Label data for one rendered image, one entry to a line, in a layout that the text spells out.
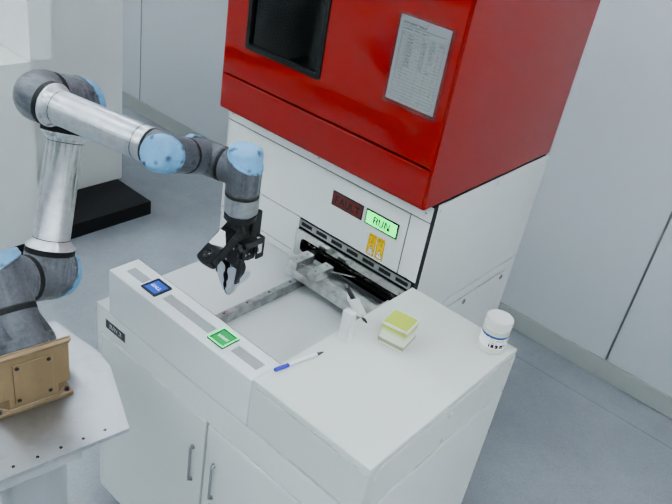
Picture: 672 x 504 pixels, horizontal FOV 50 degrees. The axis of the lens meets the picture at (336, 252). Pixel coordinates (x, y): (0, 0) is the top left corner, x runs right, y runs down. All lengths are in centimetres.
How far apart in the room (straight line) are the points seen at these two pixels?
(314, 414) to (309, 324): 53
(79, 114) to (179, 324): 56
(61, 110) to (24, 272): 39
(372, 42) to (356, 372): 83
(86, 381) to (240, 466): 43
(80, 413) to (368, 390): 66
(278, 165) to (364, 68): 52
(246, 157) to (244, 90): 80
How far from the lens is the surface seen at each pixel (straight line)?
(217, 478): 198
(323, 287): 214
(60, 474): 200
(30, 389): 178
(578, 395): 354
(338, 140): 204
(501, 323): 186
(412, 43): 184
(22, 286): 176
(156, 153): 144
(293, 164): 225
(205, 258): 156
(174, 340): 186
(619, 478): 324
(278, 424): 167
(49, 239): 183
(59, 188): 181
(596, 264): 349
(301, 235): 229
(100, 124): 155
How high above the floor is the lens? 207
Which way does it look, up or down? 31 degrees down
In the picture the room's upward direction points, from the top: 11 degrees clockwise
